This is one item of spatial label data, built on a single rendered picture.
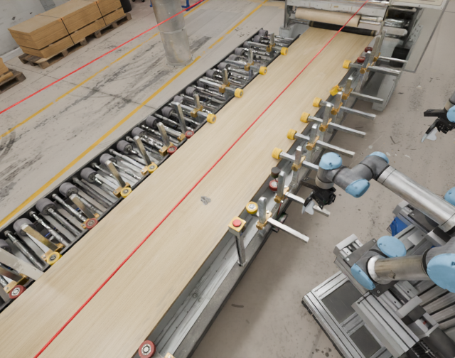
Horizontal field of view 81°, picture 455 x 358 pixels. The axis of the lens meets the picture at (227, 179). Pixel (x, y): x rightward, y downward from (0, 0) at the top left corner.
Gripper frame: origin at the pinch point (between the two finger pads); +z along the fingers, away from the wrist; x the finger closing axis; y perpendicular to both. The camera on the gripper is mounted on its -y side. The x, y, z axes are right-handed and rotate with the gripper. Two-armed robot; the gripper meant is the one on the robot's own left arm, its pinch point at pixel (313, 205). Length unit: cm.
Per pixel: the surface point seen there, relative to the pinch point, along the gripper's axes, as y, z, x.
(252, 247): -22, 62, -22
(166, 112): -188, 48, -18
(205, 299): -12, 70, -66
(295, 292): 4, 132, 2
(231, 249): -32, 70, -34
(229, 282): -10, 62, -48
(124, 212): -85, 42, -89
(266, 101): -133, 42, 67
